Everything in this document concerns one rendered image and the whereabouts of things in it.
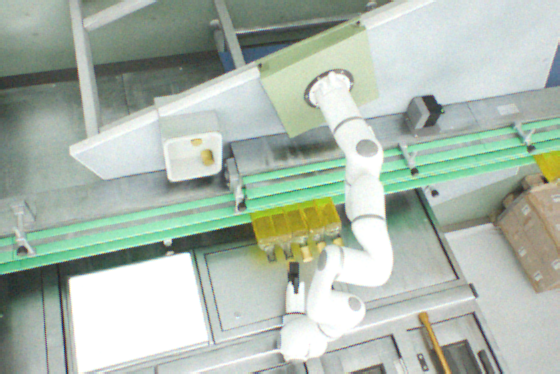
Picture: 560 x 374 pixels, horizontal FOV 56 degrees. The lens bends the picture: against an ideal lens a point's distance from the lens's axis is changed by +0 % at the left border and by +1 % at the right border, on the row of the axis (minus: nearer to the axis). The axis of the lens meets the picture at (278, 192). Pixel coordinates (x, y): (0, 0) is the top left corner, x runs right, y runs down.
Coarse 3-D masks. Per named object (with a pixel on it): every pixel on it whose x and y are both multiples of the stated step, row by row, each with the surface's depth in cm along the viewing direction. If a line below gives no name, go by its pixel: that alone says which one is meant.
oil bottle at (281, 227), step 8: (272, 208) 178; (280, 208) 178; (272, 216) 176; (280, 216) 177; (272, 224) 176; (280, 224) 175; (288, 224) 175; (280, 232) 173; (288, 232) 174; (280, 240) 173; (288, 240) 173
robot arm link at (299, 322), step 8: (296, 320) 143; (304, 320) 142; (288, 328) 144; (296, 328) 141; (304, 328) 140; (312, 328) 139; (320, 328) 136; (280, 336) 148; (288, 336) 143; (296, 336) 141; (304, 336) 140; (312, 336) 139; (320, 336) 138; (328, 336) 136; (280, 344) 147; (288, 344) 143; (296, 344) 141; (304, 344) 147; (288, 352) 147; (296, 352) 147; (304, 352) 148
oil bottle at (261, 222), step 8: (256, 216) 175; (264, 216) 176; (256, 224) 174; (264, 224) 174; (256, 232) 174; (264, 232) 173; (272, 232) 173; (264, 240) 171; (272, 240) 172; (264, 248) 172
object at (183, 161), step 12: (216, 132) 154; (168, 144) 151; (180, 144) 165; (204, 144) 169; (216, 144) 161; (168, 156) 157; (180, 156) 171; (192, 156) 172; (216, 156) 167; (168, 168) 162; (180, 168) 170; (192, 168) 171; (204, 168) 171; (216, 168) 171; (180, 180) 169
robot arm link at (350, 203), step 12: (360, 180) 133; (372, 180) 133; (348, 192) 137; (360, 192) 131; (372, 192) 131; (348, 204) 137; (360, 204) 130; (372, 204) 129; (348, 216) 141; (384, 216) 130
